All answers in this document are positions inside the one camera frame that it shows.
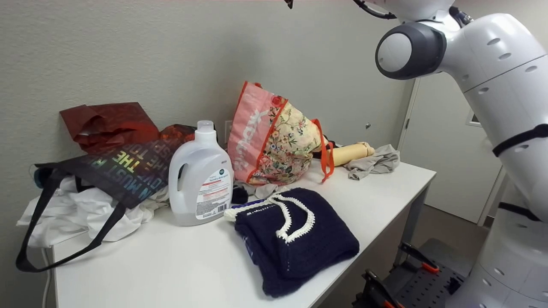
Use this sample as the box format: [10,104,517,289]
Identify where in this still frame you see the white detergent bottle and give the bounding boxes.
[166,118,235,226]

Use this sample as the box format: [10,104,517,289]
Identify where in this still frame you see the grey crumpled cloth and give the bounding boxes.
[344,142,402,181]

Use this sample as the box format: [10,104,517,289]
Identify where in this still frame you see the beige rolled cloth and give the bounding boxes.
[329,140,379,169]

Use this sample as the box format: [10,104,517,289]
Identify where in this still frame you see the white door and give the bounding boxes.
[396,74,507,226]

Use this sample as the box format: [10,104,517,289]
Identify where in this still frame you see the dark red bag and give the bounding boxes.
[58,101,197,159]

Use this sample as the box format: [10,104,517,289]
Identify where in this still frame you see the black tote bag colourful letters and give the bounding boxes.
[14,139,180,274]

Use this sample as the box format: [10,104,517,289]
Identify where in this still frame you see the floral carrier bag orange handles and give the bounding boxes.
[226,80,336,188]

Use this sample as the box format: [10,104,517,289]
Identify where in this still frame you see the white crumpled cloth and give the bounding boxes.
[15,174,171,251]

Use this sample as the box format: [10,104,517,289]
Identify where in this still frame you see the black tool cart orange handles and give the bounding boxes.
[353,238,466,308]

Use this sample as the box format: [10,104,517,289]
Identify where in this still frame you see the navy knit garment white cord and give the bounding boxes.
[224,186,361,299]

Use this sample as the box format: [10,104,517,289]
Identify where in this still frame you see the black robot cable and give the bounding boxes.
[353,0,399,20]

